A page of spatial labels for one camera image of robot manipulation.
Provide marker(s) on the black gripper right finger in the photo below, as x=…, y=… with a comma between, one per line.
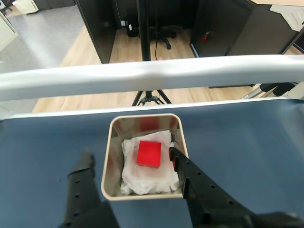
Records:
x=204, y=197

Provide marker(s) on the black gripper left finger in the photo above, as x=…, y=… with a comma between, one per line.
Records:
x=80, y=190

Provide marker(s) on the red cube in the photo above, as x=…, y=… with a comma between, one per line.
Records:
x=148, y=153

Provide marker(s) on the beige square box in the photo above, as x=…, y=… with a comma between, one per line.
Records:
x=114, y=161

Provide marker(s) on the white box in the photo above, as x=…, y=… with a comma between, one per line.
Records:
x=26, y=6

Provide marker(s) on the white cloth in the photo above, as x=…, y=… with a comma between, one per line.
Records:
x=142, y=178

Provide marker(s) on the dark table mat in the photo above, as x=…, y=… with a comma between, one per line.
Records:
x=237, y=142

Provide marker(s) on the silver metal stand leg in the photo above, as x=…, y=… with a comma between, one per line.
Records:
x=253, y=93

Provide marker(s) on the black desk partition panel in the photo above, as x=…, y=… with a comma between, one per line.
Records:
x=99, y=31

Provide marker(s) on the red hanging tag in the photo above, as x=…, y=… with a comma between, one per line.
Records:
x=206, y=36

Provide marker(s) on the black office chair base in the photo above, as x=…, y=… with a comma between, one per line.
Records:
x=166, y=35

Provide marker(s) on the black waste bin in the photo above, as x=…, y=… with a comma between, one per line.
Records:
x=131, y=29

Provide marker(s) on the black tripod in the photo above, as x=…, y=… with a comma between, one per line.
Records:
x=143, y=31

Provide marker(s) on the black desk cabinet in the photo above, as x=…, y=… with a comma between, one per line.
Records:
x=237, y=28

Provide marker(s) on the white cabinet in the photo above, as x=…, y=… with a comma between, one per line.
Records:
x=7, y=31

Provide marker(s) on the pale grey desk panel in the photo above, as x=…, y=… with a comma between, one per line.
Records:
x=289, y=16

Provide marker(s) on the silver metal frame rail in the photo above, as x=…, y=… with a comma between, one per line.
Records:
x=142, y=76

